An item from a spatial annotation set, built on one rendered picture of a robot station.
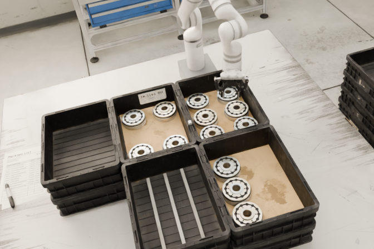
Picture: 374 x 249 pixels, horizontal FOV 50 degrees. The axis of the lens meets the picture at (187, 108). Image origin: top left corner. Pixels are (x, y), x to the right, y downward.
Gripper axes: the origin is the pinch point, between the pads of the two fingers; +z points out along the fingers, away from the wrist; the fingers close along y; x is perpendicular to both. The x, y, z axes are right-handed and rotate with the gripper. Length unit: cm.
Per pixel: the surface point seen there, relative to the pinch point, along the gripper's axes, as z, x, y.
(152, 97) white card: 11.2, -11.2, 34.8
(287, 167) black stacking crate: 7.3, 31.6, -19.4
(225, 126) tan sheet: 14.1, 4.5, 2.2
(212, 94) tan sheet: 14.8, -17.0, 7.2
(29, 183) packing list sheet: 32, 21, 88
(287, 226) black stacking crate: 10, 54, -17
